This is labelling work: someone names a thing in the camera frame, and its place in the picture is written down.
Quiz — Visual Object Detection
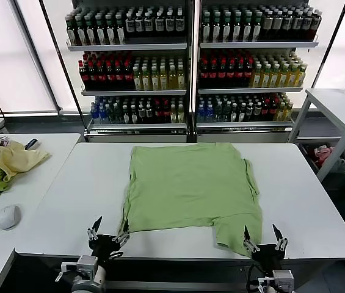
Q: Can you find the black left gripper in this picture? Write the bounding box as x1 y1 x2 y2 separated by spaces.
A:
87 216 130 263

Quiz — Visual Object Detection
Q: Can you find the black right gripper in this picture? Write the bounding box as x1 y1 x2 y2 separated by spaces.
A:
242 223 288 271

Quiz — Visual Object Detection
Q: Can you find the light green t-shirt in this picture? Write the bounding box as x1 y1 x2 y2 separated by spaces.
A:
119 142 264 257

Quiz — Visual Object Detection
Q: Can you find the dark storage bin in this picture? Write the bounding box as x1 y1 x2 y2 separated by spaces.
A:
297 142 345 192

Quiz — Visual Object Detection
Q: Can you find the white computer mouse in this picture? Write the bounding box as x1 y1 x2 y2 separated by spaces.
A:
0 204 22 231

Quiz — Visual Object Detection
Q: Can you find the pink garment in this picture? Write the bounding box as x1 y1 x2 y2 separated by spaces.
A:
312 145 335 167

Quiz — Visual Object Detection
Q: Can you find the pale yellow garment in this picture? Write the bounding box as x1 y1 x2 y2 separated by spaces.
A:
0 139 51 181

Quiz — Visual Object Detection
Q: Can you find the black white handheld device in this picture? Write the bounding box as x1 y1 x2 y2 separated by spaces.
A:
24 138 40 151

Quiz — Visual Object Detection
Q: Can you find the grey metal side table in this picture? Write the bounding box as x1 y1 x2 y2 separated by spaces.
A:
288 87 345 183

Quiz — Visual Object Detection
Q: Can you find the yellow drink bottle green cap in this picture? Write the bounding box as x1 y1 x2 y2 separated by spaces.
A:
297 62 307 88
142 65 151 90
271 62 281 89
289 62 298 89
159 65 169 90
262 62 272 89
280 62 289 89
133 65 142 90
176 65 186 90
150 65 160 90
253 62 263 89
168 65 178 90

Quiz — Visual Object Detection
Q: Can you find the cola bottle red cap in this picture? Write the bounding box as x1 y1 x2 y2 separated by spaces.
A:
244 59 254 89
217 59 227 89
208 59 218 89
235 59 245 89
79 60 89 90
88 60 98 90
115 60 125 90
97 60 107 90
125 60 134 90
106 60 116 90
199 59 209 89
227 59 236 89

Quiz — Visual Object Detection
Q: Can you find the black metal pole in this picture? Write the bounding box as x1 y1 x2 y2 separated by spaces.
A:
311 0 345 91
38 0 89 143

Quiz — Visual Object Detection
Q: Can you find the metal drink shelf rack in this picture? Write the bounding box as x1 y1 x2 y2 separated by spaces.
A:
195 0 321 143
65 0 196 143

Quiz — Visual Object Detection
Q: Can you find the tea bottle green cap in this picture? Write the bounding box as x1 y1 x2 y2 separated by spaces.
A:
66 15 76 46
96 14 106 46
211 12 222 43
85 14 96 46
242 12 252 43
252 12 263 43
115 13 126 45
76 15 86 46
231 12 242 43
106 13 116 45
202 12 212 43
222 12 232 43

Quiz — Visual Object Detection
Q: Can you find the dark bottle black white label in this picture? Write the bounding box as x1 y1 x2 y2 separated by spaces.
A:
135 12 145 39
175 10 186 39
165 11 175 39
155 11 165 39
145 12 155 39
126 12 136 39

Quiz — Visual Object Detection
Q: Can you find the dark drink bottle pale label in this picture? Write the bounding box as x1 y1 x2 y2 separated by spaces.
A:
311 11 322 42
272 11 283 42
283 11 293 42
302 11 313 42
292 11 303 42
262 11 273 42

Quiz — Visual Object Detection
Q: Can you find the black sleeved wire cable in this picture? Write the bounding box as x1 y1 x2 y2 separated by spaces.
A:
246 264 263 290

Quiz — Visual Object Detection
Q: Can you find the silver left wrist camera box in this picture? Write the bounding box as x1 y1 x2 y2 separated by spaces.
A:
76 255 99 275

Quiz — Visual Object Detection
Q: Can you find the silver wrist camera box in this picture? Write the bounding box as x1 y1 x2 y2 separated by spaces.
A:
271 269 294 288
76 255 99 275

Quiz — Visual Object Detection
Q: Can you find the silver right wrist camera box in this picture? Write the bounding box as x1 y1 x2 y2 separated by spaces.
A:
271 269 294 288

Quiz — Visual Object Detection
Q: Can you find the grey work table frame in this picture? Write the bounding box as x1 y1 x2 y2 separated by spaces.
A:
15 255 338 293

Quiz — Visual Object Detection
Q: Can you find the grey window frame post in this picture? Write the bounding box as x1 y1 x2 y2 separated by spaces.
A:
7 0 62 115

